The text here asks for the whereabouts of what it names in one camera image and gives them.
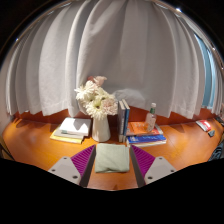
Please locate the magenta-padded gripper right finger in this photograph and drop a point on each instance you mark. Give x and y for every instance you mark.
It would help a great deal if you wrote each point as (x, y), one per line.
(160, 168)

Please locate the dark grey standing book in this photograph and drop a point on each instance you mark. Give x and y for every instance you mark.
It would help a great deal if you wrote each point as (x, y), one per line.
(120, 120)

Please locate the orange book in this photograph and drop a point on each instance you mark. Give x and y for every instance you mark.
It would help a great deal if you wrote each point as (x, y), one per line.
(138, 128)

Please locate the white flower bouquet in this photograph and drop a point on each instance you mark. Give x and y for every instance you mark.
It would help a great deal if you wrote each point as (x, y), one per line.
(95, 100)

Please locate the red booklet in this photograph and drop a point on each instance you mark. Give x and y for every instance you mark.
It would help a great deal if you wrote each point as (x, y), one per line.
(203, 125)

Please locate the clear bottle with green cap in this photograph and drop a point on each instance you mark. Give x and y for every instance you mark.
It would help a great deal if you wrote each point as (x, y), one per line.
(151, 118)

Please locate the white curtain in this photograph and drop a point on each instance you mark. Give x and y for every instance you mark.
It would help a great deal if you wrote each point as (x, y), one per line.
(110, 50)

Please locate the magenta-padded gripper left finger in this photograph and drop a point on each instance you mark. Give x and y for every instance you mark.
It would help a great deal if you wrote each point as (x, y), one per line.
(63, 168)

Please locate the blue standing book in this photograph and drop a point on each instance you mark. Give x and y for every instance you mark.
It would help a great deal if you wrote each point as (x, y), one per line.
(126, 116)

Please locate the small dark object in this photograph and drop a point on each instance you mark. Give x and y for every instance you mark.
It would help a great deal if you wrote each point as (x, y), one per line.
(211, 133)

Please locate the white ceramic jug vase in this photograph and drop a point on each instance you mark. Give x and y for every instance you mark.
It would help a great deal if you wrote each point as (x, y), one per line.
(101, 130)

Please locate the white book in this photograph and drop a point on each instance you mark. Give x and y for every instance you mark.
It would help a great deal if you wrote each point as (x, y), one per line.
(75, 126)

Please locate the pale green towel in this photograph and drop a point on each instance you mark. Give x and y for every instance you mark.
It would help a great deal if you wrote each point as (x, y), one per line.
(111, 158)

